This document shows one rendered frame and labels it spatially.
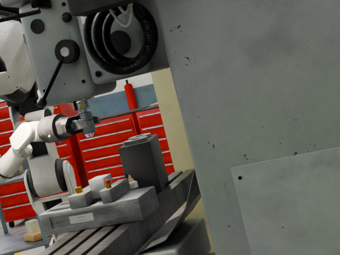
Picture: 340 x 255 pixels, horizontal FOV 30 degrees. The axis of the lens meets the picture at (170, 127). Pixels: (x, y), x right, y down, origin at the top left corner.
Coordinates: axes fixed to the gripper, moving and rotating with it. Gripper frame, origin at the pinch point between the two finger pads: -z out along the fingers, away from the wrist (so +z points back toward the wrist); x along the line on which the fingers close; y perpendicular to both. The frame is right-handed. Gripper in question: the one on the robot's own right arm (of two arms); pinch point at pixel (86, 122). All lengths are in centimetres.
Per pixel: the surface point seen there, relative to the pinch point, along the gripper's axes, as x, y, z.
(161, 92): 155, 3, 80
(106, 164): 376, 78, 332
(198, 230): 14.2, 41.6, -22.2
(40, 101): -15.2, -9.8, 2.0
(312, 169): -2, 22, -72
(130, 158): 27.1, 17.7, 8.7
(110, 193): -6.3, 21.7, -8.3
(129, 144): 29.1, 12.9, 9.0
